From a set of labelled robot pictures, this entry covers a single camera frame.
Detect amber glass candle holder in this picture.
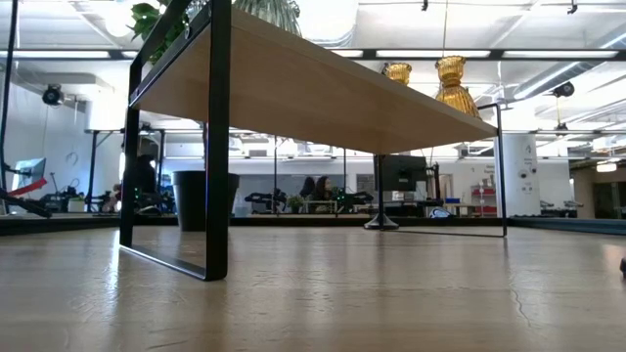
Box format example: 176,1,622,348
434,55,483,120
381,62,414,88

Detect clear glass candle holder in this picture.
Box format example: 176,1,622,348
233,0,303,37
185,0,212,23

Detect wooden shelf riser black legs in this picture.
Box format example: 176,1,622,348
118,0,508,283

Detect black computer monitor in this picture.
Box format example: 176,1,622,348
380,154,429,202

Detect green potted plant black pot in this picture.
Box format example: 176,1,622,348
127,0,241,233

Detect red storage rack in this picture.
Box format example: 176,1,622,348
469,183,498,218

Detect white round column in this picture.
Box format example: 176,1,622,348
493,132,542,218

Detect lit computer monitor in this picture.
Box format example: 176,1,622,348
12,156,48,192

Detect red and black bar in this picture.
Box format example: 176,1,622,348
0,176,54,220

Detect black ceiling light rail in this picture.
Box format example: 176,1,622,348
0,47,626,63

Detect black aluminium table frame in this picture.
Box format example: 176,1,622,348
0,210,626,237

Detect black round wall camera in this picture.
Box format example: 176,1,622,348
40,83,66,107
552,80,576,100

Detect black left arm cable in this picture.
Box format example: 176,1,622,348
0,0,20,216

